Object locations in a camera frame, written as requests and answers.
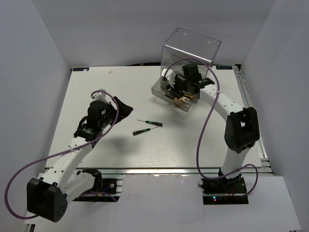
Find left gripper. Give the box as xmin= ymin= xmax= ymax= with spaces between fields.
xmin=99 ymin=97 xmax=133 ymax=129

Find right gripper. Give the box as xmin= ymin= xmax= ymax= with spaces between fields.
xmin=166 ymin=76 xmax=190 ymax=100

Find orange black cutting pliers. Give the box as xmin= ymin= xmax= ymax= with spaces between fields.
xmin=174 ymin=95 xmax=193 ymax=103

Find clear plastic drawer organizer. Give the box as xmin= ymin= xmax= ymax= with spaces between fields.
xmin=152 ymin=27 xmax=221 ymax=112

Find green black screwdriver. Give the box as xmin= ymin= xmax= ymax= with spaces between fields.
xmin=138 ymin=119 xmax=163 ymax=127
xmin=132 ymin=127 xmax=157 ymax=136

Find yellow long nose pliers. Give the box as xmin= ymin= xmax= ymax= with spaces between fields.
xmin=164 ymin=88 xmax=180 ymax=100

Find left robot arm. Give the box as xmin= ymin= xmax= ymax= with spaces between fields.
xmin=27 ymin=96 xmax=133 ymax=222

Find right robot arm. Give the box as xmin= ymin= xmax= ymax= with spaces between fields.
xmin=173 ymin=63 xmax=260 ymax=193

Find blue label sticker right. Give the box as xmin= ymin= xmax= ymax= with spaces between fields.
xmin=216 ymin=65 xmax=233 ymax=70

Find blue label sticker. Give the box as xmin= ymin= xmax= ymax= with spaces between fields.
xmin=72 ymin=67 xmax=89 ymax=72
xmin=216 ymin=65 xmax=233 ymax=70

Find blue label sticker left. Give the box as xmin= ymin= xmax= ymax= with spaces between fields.
xmin=72 ymin=67 xmax=89 ymax=72

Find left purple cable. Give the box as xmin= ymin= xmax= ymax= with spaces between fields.
xmin=4 ymin=89 xmax=120 ymax=220

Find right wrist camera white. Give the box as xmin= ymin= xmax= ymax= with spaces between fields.
xmin=161 ymin=69 xmax=176 ymax=86

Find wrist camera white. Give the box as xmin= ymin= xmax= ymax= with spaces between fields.
xmin=161 ymin=69 xmax=176 ymax=86
xmin=91 ymin=89 xmax=106 ymax=102

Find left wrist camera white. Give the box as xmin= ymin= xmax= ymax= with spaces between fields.
xmin=91 ymin=89 xmax=106 ymax=102

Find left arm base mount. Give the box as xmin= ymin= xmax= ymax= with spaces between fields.
xmin=73 ymin=178 xmax=123 ymax=203

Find aluminium table front rail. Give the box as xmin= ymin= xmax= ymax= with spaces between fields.
xmin=45 ymin=166 xmax=273 ymax=176

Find aluminium table rail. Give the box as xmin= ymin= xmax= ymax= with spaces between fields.
xmin=228 ymin=66 xmax=271 ymax=169
xmin=45 ymin=166 xmax=273 ymax=176

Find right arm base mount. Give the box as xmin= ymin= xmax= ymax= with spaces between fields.
xmin=198 ymin=177 xmax=249 ymax=205

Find aluminium table right rail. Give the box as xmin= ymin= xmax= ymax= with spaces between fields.
xmin=228 ymin=66 xmax=271 ymax=169

